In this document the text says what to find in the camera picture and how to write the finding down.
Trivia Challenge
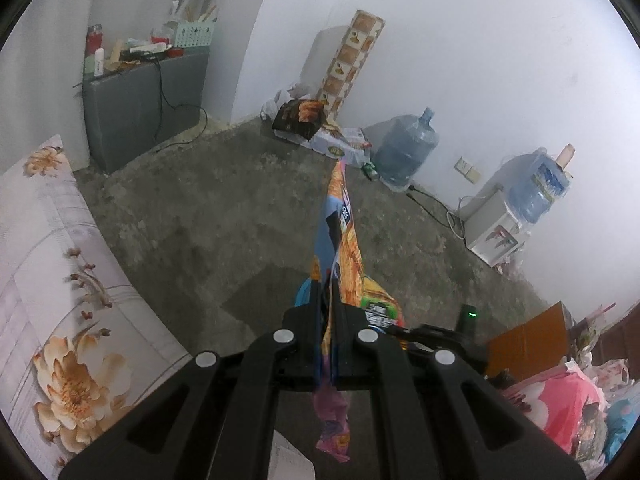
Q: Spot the grey cabinet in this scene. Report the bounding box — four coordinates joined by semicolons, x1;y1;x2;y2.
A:
81;50;211;175

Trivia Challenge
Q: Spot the white water dispenser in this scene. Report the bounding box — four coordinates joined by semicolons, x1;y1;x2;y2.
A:
465;187;526;268

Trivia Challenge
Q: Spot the green storage basket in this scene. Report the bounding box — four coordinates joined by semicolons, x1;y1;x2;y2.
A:
170;14;218;53

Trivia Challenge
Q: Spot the white printed carton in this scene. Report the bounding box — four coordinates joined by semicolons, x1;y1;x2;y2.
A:
300;122;373;161

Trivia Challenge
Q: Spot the pink colourful snack packet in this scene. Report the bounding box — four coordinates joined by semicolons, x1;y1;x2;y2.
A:
311;159;361;463

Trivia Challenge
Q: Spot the pink white flower bag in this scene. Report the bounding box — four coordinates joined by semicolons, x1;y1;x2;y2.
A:
500;365;608;456

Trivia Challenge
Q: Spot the blue plastic bag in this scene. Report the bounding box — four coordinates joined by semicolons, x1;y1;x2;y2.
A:
602;400;638;466

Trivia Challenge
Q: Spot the white plastic bag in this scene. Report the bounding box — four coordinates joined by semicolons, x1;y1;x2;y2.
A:
260;84;311;121

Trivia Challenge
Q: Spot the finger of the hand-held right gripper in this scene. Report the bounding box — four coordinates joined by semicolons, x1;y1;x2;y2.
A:
386;326;424;347

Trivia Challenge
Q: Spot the wall socket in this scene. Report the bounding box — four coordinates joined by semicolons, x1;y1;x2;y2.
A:
454;156;482;184

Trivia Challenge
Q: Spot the black snack bag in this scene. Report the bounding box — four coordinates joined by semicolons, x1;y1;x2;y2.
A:
271;99;328;142

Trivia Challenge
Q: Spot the black power cable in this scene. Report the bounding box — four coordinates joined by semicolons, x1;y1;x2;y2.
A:
152;55;208;153

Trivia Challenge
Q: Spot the tall patterned box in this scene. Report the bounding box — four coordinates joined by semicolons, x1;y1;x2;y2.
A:
316;9;386;116

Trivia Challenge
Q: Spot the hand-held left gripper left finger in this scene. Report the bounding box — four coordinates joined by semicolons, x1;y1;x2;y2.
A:
57;279;325;480

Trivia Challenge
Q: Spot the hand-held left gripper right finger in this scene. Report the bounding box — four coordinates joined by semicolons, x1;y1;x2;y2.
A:
330;284;587;480

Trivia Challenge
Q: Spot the blue labelled water jug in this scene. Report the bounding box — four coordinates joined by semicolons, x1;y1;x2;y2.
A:
507;147;571;226

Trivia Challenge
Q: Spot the white paper sheet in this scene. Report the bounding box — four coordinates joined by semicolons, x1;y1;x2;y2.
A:
272;430;316;480

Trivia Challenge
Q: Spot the brown wooden furniture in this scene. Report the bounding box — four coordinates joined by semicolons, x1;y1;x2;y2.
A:
597;302;640;366

